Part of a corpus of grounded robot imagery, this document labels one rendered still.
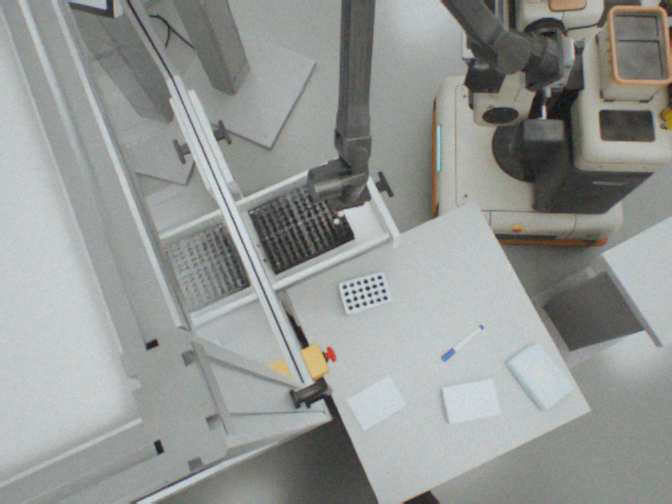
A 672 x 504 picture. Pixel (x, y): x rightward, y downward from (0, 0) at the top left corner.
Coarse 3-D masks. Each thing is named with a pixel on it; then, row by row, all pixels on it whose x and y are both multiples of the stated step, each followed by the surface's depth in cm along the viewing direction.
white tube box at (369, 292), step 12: (372, 276) 158; (384, 276) 158; (348, 288) 157; (360, 288) 158; (372, 288) 157; (384, 288) 157; (348, 300) 159; (360, 300) 156; (372, 300) 157; (384, 300) 156; (348, 312) 156; (360, 312) 159
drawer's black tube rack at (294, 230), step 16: (304, 192) 154; (256, 208) 154; (272, 208) 157; (288, 208) 156; (304, 208) 153; (320, 208) 156; (256, 224) 152; (272, 224) 155; (288, 224) 155; (304, 224) 153; (320, 224) 154; (272, 240) 154; (288, 240) 154; (304, 240) 150; (320, 240) 152; (336, 240) 153; (352, 240) 154; (272, 256) 153; (288, 256) 153; (304, 256) 151
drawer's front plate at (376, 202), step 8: (368, 184) 151; (376, 192) 150; (376, 200) 149; (376, 208) 152; (384, 208) 149; (376, 216) 158; (384, 216) 148; (384, 224) 151; (392, 224) 148; (384, 232) 156; (392, 232) 147; (392, 240) 150; (392, 248) 156
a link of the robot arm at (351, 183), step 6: (342, 174) 125; (348, 174) 125; (354, 174) 125; (360, 174) 126; (366, 174) 127; (342, 180) 125; (348, 180) 125; (354, 180) 126; (360, 180) 126; (366, 180) 126; (342, 186) 125; (348, 186) 127; (354, 186) 126; (360, 186) 126; (348, 192) 129; (354, 192) 129
